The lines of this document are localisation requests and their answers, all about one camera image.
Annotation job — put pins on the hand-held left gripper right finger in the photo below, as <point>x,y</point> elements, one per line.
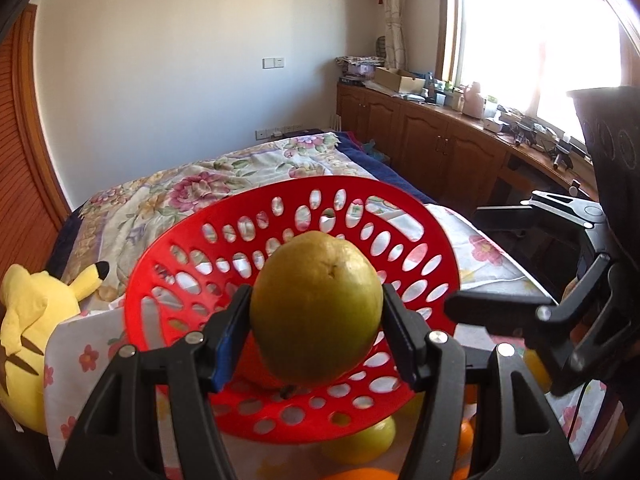
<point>400,340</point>

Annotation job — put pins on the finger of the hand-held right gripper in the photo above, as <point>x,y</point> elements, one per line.
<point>505,217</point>
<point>500,310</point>

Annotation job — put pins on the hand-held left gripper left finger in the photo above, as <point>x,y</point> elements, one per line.
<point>227,342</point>

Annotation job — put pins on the yellow-green round fruit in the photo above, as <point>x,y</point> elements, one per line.
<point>315,310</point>
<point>360,442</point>

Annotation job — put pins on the red perforated plastic basket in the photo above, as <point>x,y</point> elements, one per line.
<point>142,310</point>

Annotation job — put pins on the wooden cabinet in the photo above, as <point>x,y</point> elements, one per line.
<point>425,135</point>

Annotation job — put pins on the pink bottle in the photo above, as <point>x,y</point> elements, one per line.
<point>473,100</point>

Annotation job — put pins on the navy blue bed sheet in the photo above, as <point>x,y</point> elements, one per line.
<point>390,170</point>

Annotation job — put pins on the white flower-print cloth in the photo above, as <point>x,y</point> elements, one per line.
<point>80,355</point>

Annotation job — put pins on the floral blanket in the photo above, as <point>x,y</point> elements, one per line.
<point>200,185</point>

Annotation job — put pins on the window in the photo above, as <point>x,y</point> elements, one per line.
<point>500,35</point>

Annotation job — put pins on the cardboard box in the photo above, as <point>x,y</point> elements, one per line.
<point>395,79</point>

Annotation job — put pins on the yellow plush toy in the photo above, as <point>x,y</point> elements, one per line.
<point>30,320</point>

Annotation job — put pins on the patterned curtain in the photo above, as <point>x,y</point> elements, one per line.
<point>392,10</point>

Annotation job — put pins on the wooden wardrobe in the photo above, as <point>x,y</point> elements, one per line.
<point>25,160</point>

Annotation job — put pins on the white wall outlet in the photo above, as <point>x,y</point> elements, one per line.
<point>275,132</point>

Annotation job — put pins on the white wall switch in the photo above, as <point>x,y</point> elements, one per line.
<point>273,62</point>

